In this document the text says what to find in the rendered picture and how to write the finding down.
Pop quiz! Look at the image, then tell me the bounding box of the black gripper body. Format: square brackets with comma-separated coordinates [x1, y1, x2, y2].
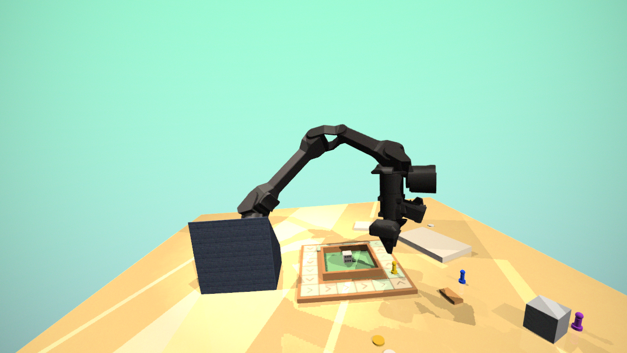
[369, 192, 405, 239]

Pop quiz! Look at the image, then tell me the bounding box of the grey die with black pips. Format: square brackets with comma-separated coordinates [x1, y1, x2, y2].
[342, 251, 352, 263]

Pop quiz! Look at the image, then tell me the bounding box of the purple game pawn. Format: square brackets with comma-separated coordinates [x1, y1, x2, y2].
[571, 312, 584, 332]

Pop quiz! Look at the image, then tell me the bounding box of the yellow flat disc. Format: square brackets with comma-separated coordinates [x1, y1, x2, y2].
[373, 335, 385, 346]

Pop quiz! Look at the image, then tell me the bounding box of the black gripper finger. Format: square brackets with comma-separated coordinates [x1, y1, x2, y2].
[394, 218, 407, 247]
[379, 237, 395, 254]

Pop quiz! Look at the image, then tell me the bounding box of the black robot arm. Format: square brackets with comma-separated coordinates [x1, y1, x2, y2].
[237, 124, 436, 223]

